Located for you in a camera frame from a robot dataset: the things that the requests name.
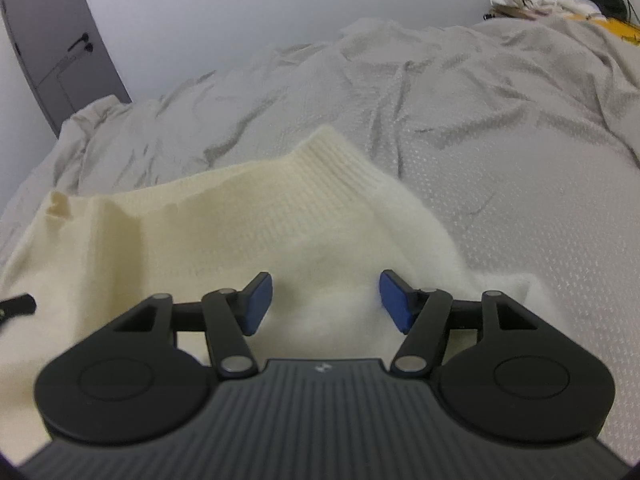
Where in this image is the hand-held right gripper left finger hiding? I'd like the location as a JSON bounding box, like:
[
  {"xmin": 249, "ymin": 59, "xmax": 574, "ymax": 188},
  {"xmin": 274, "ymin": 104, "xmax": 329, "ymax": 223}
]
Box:
[{"xmin": 112, "ymin": 272, "xmax": 274, "ymax": 379}]

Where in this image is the cardboard box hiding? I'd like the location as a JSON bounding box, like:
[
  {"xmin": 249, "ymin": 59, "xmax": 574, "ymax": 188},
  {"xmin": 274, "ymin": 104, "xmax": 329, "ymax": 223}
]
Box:
[{"xmin": 482, "ymin": 2, "xmax": 527, "ymax": 22}]

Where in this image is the grey door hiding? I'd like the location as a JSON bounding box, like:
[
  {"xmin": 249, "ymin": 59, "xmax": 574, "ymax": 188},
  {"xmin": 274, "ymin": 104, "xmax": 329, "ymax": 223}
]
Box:
[{"xmin": 0, "ymin": 0, "xmax": 132, "ymax": 137}]

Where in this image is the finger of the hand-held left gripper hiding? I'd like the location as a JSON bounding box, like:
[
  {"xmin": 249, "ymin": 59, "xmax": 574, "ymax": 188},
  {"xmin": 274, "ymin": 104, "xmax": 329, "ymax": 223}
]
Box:
[{"xmin": 0, "ymin": 293, "xmax": 37, "ymax": 319}]

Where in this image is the cream blue striped fuzzy sweater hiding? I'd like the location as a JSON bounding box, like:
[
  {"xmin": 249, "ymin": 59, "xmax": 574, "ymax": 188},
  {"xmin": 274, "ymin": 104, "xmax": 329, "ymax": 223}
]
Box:
[{"xmin": 0, "ymin": 127, "xmax": 532, "ymax": 466}]

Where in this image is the grey wrinkled bed sheet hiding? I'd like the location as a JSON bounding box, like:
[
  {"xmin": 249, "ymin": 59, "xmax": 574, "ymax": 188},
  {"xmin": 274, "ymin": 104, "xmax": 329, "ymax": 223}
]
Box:
[{"xmin": 0, "ymin": 14, "xmax": 640, "ymax": 426}]

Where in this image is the yellow cloth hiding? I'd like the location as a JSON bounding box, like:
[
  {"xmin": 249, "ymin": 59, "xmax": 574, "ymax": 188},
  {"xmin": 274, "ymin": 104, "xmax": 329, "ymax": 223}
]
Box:
[{"xmin": 567, "ymin": 12, "xmax": 640, "ymax": 45}]

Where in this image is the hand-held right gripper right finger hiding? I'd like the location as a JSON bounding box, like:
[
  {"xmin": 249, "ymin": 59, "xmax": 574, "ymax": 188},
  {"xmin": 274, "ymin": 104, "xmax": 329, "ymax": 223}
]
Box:
[{"xmin": 378, "ymin": 269, "xmax": 547, "ymax": 378}]

